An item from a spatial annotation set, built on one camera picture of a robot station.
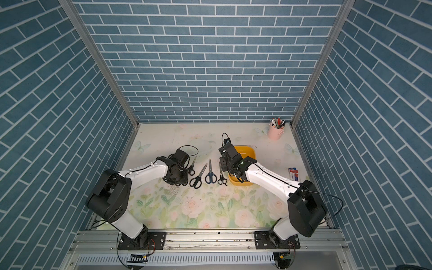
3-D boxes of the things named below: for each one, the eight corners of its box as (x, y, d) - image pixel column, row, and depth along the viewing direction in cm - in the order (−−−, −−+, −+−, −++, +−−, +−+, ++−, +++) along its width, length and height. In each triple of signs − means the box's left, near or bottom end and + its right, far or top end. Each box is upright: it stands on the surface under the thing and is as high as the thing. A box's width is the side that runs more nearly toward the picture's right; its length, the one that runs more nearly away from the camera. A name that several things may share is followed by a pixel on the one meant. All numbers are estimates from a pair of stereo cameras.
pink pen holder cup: (268, 140, 113) (272, 129, 105) (266, 128, 120) (269, 117, 112) (283, 140, 113) (287, 129, 105) (279, 128, 120) (283, 117, 112)
